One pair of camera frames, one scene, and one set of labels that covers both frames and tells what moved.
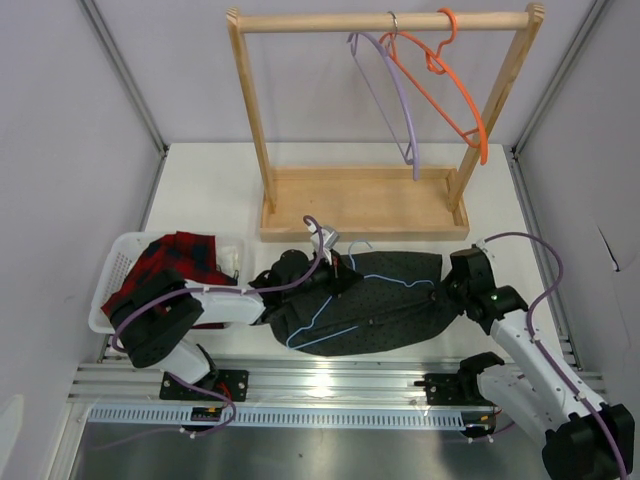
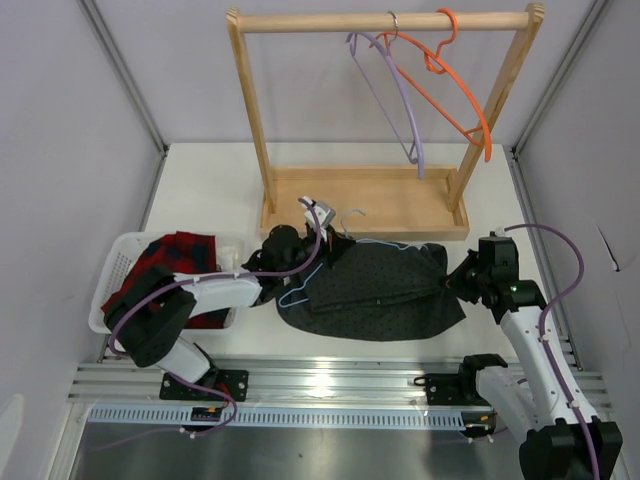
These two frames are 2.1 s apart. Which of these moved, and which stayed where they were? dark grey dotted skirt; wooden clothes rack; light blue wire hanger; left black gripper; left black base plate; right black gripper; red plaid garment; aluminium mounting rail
Moved: dark grey dotted skirt; right black gripper; left black gripper; light blue wire hanger
Stayed: left black base plate; aluminium mounting rail; wooden clothes rack; red plaid garment
